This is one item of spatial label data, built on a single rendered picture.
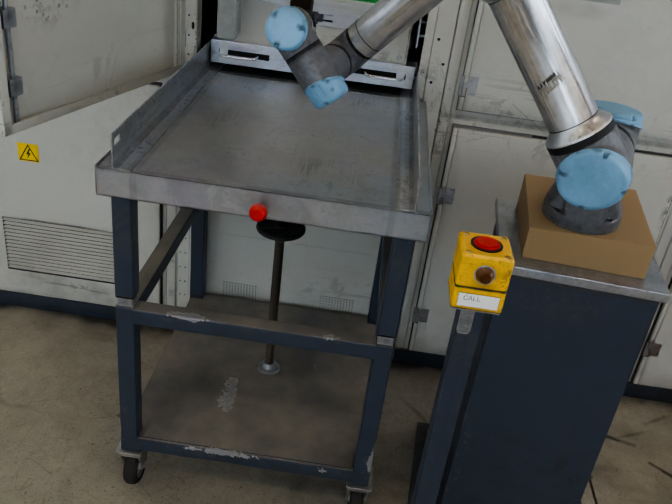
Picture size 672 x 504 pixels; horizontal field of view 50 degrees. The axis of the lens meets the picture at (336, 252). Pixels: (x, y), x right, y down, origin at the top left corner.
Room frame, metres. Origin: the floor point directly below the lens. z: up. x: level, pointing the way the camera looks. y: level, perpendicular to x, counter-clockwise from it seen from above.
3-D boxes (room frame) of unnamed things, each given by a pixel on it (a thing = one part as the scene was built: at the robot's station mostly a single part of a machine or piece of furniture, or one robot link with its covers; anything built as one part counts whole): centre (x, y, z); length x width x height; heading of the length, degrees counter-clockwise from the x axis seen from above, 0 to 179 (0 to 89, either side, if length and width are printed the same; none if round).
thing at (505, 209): (1.36, -0.49, 0.74); 0.32 x 0.32 x 0.02; 84
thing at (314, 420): (1.53, 0.14, 0.46); 0.64 x 0.58 x 0.66; 178
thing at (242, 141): (1.53, 0.14, 0.82); 0.68 x 0.62 x 0.06; 178
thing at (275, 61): (1.93, 0.13, 0.89); 0.54 x 0.05 x 0.06; 88
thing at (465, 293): (0.99, -0.23, 0.85); 0.08 x 0.08 x 0.10; 88
